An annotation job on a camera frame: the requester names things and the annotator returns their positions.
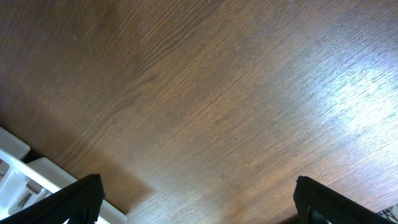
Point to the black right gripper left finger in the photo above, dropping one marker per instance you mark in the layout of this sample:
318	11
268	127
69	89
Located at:
78	203

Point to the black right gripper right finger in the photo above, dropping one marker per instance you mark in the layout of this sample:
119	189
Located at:
316	203

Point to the white plastic cutlery tray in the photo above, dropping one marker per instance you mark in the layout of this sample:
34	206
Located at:
26	181

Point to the dark object bottom right corner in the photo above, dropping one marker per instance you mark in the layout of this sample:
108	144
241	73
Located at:
390	213

